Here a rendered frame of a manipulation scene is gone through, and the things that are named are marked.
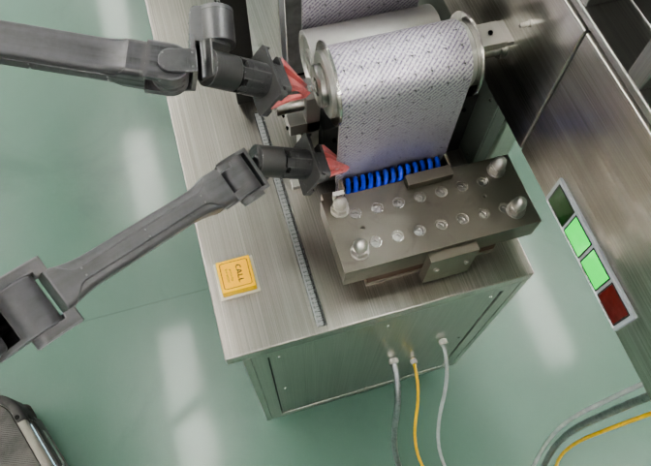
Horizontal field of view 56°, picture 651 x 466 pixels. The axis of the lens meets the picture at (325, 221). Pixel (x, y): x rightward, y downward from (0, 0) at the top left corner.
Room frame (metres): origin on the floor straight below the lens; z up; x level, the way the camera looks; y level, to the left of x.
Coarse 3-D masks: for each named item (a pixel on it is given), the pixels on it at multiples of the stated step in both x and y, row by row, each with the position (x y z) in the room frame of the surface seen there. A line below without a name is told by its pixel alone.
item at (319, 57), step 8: (464, 24) 0.77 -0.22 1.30; (472, 40) 0.74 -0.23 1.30; (472, 48) 0.73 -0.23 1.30; (320, 56) 0.69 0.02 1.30; (328, 64) 0.67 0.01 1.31; (328, 72) 0.66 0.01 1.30; (328, 80) 0.65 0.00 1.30; (472, 80) 0.70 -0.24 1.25; (328, 88) 0.64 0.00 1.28; (336, 104) 0.63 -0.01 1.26; (328, 112) 0.64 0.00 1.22; (336, 112) 0.62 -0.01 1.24
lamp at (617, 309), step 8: (608, 288) 0.35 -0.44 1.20; (600, 296) 0.35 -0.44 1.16; (608, 296) 0.34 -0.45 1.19; (616, 296) 0.33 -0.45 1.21; (608, 304) 0.33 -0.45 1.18; (616, 304) 0.32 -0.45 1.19; (608, 312) 0.32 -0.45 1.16; (616, 312) 0.31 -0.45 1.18; (624, 312) 0.31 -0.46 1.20; (616, 320) 0.31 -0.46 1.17
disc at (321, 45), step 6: (318, 42) 0.73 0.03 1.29; (324, 42) 0.71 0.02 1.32; (318, 48) 0.73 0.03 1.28; (324, 48) 0.70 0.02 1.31; (330, 54) 0.68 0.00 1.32; (330, 60) 0.67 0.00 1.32; (330, 66) 0.66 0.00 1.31; (336, 72) 0.65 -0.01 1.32; (336, 78) 0.64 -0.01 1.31; (336, 84) 0.63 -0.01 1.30; (336, 90) 0.63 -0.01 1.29; (336, 96) 0.63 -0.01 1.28; (342, 108) 0.61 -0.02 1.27; (336, 114) 0.62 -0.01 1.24; (342, 114) 0.61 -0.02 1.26; (330, 120) 0.65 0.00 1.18; (336, 120) 0.62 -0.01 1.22; (336, 126) 0.62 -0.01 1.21
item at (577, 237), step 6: (576, 222) 0.46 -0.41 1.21; (570, 228) 0.46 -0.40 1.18; (576, 228) 0.45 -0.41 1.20; (570, 234) 0.45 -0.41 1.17; (576, 234) 0.44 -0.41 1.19; (582, 234) 0.44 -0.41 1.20; (570, 240) 0.44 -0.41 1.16; (576, 240) 0.44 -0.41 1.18; (582, 240) 0.43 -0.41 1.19; (588, 240) 0.42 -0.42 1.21; (576, 246) 0.43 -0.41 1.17; (582, 246) 0.42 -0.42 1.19; (576, 252) 0.42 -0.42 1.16; (582, 252) 0.42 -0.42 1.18
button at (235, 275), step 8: (248, 256) 0.49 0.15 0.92; (216, 264) 0.47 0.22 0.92; (224, 264) 0.47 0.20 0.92; (232, 264) 0.47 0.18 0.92; (240, 264) 0.47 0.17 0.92; (248, 264) 0.47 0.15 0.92; (224, 272) 0.45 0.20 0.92; (232, 272) 0.45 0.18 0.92; (240, 272) 0.45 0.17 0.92; (248, 272) 0.46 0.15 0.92; (224, 280) 0.44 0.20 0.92; (232, 280) 0.44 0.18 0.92; (240, 280) 0.44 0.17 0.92; (248, 280) 0.44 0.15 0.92; (224, 288) 0.42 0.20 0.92; (232, 288) 0.42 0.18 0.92; (240, 288) 0.42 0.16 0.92; (248, 288) 0.42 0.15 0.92; (256, 288) 0.43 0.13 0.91; (224, 296) 0.41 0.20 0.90
